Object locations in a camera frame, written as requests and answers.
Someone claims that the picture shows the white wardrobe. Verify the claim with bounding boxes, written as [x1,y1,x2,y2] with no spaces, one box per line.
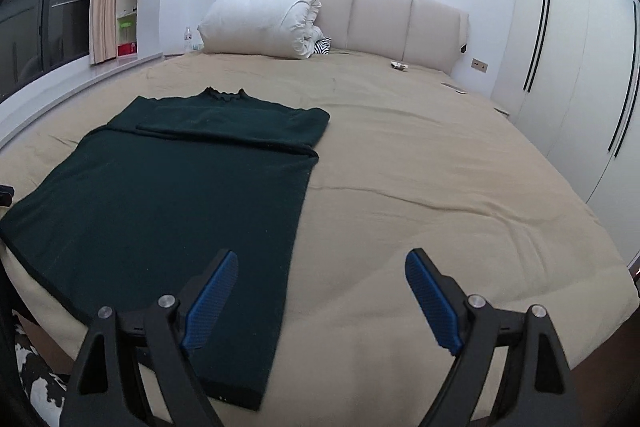
[492,0,640,268]

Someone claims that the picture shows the white window ledge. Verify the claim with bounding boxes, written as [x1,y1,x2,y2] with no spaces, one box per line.
[0,52,166,148]

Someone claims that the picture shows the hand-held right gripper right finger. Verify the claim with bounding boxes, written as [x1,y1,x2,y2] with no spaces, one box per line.
[404,248,583,427]

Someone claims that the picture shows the bed with beige sheet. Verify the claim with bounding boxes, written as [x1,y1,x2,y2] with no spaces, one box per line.
[0,47,640,423]

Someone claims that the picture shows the white folded duvet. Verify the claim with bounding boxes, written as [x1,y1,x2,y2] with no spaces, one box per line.
[196,0,323,59]

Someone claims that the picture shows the dark green knit sweater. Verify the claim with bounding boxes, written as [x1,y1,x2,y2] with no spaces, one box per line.
[0,87,332,412]

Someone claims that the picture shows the black white cow-print rug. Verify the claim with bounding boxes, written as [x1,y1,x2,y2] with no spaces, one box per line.
[15,324,68,418]

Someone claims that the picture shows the black wardrobe handle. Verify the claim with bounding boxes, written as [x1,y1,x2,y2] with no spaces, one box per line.
[607,2,638,152]
[522,0,546,90]
[527,0,552,92]
[615,19,640,158]

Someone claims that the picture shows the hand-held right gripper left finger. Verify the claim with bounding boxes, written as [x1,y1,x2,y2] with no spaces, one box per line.
[60,248,240,427]

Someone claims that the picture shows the beige padded headboard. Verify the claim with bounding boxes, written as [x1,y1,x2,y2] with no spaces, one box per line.
[236,0,471,72]

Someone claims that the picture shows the dark window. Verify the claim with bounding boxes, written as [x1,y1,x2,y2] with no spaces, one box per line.
[0,0,106,100]

